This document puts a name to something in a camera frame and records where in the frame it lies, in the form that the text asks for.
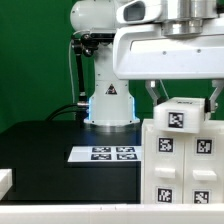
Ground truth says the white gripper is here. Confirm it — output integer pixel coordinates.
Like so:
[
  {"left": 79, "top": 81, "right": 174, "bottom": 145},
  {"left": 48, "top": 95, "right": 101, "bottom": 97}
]
[{"left": 113, "top": 21, "right": 224, "bottom": 113}]

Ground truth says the white block with marker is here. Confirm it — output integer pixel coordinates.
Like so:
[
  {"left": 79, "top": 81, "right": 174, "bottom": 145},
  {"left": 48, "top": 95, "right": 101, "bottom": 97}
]
[{"left": 153, "top": 97, "right": 206, "bottom": 134}]

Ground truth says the white cabinet door panel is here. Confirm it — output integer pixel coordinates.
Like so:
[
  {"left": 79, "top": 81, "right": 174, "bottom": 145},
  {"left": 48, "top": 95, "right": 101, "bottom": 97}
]
[{"left": 145, "top": 131, "right": 184, "bottom": 204}]

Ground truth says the white cabinet body box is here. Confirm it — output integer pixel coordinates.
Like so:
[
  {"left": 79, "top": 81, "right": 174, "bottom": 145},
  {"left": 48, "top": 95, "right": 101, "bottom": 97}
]
[{"left": 141, "top": 119, "right": 224, "bottom": 204}]

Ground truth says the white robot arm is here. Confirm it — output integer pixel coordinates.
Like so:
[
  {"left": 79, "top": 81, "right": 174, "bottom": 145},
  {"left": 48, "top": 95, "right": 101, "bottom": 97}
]
[{"left": 70, "top": 0, "right": 224, "bottom": 127}]

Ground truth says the white part at left edge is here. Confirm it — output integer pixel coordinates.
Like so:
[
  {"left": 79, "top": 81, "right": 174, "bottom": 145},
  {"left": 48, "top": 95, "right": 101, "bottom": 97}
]
[{"left": 0, "top": 169, "right": 12, "bottom": 201}]

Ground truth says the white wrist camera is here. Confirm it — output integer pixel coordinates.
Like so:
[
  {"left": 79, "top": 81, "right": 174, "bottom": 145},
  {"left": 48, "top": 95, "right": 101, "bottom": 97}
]
[{"left": 116, "top": 0, "right": 163, "bottom": 25}]

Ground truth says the black cable bundle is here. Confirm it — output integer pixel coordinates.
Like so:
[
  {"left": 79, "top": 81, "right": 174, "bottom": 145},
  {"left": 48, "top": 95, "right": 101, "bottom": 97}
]
[{"left": 43, "top": 103, "right": 88, "bottom": 122}]

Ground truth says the white marker base plate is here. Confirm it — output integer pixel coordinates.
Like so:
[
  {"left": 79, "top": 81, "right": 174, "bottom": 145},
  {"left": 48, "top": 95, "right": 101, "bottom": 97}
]
[{"left": 68, "top": 146, "right": 142, "bottom": 163}]

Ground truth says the white front table rail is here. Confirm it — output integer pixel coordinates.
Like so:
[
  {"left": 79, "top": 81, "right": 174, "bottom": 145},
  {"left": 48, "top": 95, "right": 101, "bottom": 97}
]
[{"left": 0, "top": 204, "right": 224, "bottom": 224}]

